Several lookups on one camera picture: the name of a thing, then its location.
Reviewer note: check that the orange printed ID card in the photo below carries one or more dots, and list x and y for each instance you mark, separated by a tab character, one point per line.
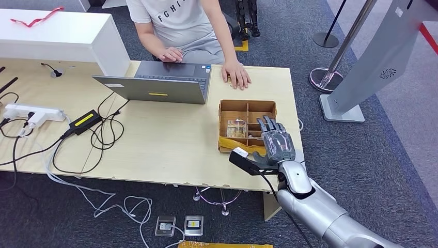
229	80

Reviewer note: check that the person's right hand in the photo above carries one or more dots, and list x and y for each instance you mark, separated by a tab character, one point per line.
171	55

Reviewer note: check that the white counter block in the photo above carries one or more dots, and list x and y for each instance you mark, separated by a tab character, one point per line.
58	37

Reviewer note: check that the red ribbon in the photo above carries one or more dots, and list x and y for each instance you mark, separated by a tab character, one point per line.
36	21

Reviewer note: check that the white power strip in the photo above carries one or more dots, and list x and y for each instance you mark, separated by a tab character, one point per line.
32	112

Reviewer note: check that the black chair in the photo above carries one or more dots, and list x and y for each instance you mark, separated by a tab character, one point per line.
232	25

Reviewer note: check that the red barrier belt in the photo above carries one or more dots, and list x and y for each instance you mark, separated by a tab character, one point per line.
429	39

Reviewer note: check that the black laptop power adapter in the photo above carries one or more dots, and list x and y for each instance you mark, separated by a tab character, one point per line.
84	121

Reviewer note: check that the flat yellow tape strip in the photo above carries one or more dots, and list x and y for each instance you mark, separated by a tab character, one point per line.
224	245

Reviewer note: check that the person's right forearm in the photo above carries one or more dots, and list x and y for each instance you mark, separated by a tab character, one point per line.
149	37

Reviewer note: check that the person's left forearm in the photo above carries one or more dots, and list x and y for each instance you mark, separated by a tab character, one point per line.
219	30

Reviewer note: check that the chrome stanchion post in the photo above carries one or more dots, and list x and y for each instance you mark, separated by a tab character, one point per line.
330	70

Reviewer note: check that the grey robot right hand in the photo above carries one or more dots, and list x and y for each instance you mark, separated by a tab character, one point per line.
279	145

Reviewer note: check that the person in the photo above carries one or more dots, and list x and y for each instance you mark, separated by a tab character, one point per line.
178	27

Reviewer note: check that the grey laptop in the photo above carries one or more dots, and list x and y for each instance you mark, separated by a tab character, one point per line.
164	89

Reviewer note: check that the person's left hand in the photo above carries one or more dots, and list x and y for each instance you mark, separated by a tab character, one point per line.
236	73

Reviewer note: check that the wooden compartment box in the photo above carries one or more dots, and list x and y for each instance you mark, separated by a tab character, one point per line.
236	109

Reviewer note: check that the silver floor socket yellow label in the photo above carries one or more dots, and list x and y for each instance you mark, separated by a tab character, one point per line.
193	225

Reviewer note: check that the silver floor socket with plug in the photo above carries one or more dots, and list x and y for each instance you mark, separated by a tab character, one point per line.
165	226

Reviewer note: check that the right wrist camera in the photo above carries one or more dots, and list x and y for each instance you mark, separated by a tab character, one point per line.
244	161

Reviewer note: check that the black antenna rod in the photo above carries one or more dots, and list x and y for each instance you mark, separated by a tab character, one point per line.
7	85

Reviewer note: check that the chrome stool base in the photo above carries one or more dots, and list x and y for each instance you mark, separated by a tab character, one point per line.
224	205

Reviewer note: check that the grey kiosk stand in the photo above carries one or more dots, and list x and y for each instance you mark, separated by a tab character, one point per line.
378	58

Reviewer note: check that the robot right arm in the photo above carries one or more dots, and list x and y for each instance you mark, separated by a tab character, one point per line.
318	205

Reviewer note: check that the stack of printed key cards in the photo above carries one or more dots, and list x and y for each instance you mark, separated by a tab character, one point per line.
236	129

